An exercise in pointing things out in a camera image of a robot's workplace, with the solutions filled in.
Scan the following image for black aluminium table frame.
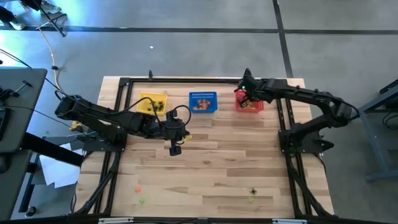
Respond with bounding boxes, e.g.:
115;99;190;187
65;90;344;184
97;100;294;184
70;76;336;224

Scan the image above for white paper sheets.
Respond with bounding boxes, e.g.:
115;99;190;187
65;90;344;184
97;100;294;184
39;141;86;189

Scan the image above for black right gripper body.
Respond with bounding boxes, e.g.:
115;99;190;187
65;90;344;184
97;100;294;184
238;76;269;102

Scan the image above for white metal bracket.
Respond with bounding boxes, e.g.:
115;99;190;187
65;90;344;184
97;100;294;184
98;217;134;224
272;218;308;224

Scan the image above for dark grey desk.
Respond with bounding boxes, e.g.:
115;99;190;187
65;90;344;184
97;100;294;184
0;149;35;220

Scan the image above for black floor cable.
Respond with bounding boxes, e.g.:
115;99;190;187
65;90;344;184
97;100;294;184
0;48;68;97

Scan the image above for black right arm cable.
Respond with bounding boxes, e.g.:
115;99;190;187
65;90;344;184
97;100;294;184
329;95;361;121

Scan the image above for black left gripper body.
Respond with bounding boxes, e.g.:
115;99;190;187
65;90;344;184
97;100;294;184
161;110;190;145

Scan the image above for black desk lever clamp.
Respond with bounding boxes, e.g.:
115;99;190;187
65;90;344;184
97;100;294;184
14;80;34;94

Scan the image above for yellow floor cable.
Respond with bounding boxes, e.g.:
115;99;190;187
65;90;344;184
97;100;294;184
17;0;83;132

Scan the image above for blue plastic basket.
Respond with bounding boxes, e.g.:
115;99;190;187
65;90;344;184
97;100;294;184
188;91;218;113

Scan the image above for yellow plastic basket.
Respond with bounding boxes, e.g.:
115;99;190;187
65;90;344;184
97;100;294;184
136;92;169;116

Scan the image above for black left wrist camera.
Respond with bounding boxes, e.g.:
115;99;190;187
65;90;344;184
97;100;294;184
169;141;182;157

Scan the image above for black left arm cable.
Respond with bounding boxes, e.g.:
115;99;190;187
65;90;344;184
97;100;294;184
116;96;192;131

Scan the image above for red plastic basket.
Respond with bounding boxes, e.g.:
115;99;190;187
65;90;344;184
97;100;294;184
234;90;265;113

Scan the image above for blue-grey table frame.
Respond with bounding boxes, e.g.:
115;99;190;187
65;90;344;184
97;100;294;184
341;79;398;183

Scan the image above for person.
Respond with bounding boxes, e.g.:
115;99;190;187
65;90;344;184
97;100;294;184
0;5;26;31
29;0;62;16

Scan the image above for black desk support beam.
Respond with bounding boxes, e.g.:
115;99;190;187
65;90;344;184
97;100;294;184
21;132;85;167

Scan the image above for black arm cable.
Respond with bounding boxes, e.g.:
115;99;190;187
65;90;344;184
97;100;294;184
329;95;361;121
116;96;192;131

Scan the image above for black stand legs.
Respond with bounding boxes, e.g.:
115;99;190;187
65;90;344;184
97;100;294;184
32;0;68;37

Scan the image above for black desk cable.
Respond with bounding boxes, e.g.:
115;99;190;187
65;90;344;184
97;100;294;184
4;105;74;129

